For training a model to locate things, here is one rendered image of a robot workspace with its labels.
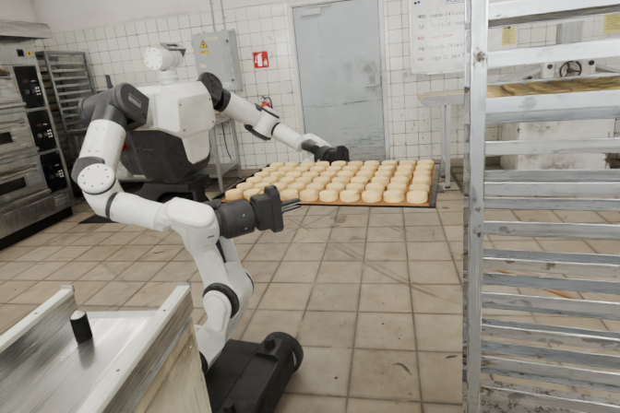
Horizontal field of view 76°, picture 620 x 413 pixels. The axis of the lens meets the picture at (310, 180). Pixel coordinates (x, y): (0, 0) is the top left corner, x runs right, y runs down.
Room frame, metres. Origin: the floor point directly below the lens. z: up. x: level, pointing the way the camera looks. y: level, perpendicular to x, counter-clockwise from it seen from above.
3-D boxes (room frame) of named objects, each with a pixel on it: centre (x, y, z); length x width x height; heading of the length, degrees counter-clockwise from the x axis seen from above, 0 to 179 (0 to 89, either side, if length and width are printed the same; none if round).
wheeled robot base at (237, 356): (1.39, 0.53, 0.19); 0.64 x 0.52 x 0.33; 70
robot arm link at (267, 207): (0.95, 0.15, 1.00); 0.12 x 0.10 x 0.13; 114
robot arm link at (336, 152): (1.44, -0.10, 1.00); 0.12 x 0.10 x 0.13; 24
